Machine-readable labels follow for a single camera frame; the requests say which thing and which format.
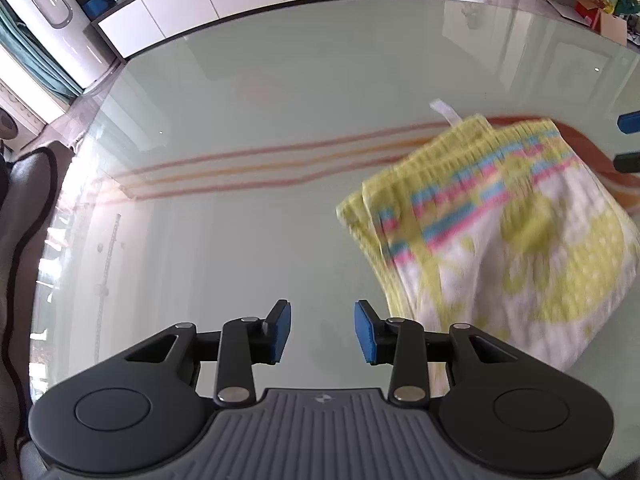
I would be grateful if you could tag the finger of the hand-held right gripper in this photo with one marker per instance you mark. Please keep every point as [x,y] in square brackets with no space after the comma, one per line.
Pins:
[630,122]
[629,163]

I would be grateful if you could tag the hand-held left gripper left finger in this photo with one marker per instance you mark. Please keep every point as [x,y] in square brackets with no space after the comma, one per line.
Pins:
[280,334]

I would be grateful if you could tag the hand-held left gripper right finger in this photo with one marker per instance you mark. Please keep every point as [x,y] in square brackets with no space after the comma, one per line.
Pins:
[365,334]

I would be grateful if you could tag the yellow patterned towel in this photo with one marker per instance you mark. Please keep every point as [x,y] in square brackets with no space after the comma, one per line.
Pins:
[505,240]

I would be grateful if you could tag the cardboard box with packets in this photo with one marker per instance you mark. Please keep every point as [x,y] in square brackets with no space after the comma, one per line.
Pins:
[602,0]

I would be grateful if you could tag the grey cushioned chair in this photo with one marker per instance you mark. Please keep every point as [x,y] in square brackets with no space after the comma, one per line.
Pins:
[20,310]

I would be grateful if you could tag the teal curtain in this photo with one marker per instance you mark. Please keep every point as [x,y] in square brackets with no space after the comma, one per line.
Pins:
[35,60]

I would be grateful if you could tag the blue storage box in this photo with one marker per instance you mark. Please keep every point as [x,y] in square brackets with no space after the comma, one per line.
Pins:
[98,6]

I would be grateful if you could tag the white tower air conditioner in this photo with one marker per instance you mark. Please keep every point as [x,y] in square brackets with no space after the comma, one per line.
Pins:
[52,25]

